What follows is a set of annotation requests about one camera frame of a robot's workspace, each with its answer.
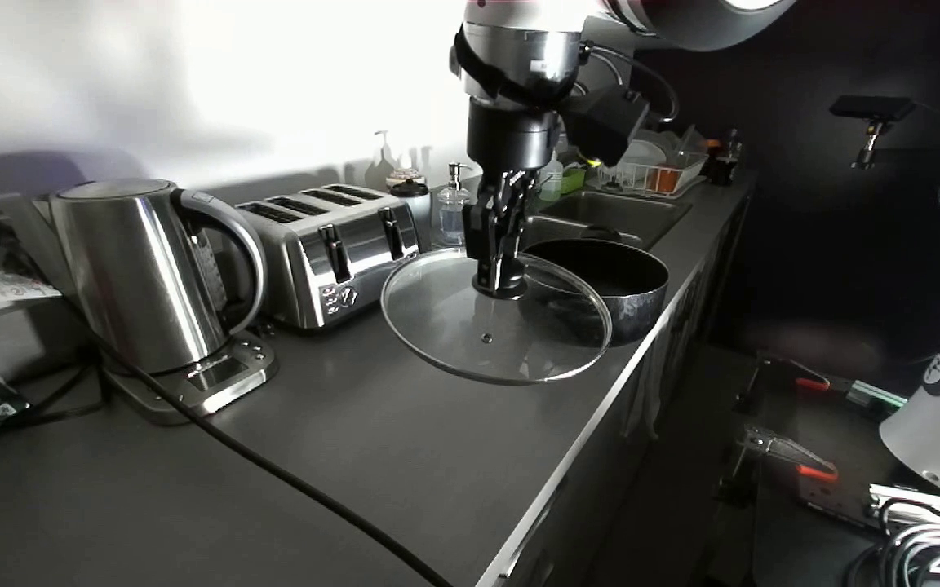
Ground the stainless steel four-slot toaster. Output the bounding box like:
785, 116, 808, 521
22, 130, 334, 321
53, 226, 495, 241
231, 179, 432, 336

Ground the clear pump soap bottle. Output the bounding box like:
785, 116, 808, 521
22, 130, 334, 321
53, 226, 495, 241
435, 159, 476, 247

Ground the black camera on stand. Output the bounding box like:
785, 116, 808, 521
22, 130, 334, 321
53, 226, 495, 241
827, 90, 917, 171

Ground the black cooking pot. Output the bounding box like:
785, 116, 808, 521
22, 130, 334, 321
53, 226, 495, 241
519, 235, 675, 346

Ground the dark small bottle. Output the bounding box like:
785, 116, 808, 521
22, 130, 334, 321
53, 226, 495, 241
705, 127, 743, 189

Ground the green dish soap bottle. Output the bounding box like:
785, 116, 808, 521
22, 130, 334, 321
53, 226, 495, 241
536, 148, 571, 213

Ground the white cable bundle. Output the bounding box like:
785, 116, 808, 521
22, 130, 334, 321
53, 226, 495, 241
861, 480, 940, 587

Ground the steel kettle base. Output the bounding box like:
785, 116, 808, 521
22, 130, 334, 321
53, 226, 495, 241
97, 329, 277, 422

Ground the stainless steel electric kettle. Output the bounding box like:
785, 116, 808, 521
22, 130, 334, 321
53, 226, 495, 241
48, 176, 270, 379

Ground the red-handled clamp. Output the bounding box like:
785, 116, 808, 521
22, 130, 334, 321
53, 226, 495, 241
757, 350, 915, 414
735, 420, 879, 527

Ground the dark lidded jar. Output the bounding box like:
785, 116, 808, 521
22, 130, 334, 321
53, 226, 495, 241
385, 171, 438, 236

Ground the dish rack with dishes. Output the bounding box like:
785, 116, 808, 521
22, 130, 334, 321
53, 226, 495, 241
609, 122, 719, 202

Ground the steel kitchen sink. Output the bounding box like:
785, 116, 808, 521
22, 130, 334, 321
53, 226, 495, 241
527, 185, 715, 252

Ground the glass pot lid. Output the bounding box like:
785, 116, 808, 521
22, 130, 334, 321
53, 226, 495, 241
378, 244, 617, 389

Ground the black power cable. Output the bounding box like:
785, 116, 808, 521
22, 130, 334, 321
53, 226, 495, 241
106, 356, 452, 587

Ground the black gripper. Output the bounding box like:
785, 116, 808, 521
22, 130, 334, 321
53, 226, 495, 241
474, 159, 544, 295

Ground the grey chair back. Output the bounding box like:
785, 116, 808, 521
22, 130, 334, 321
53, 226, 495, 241
0, 147, 148, 206

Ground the clear spray bottle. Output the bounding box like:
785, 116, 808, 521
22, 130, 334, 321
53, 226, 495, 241
365, 127, 404, 189

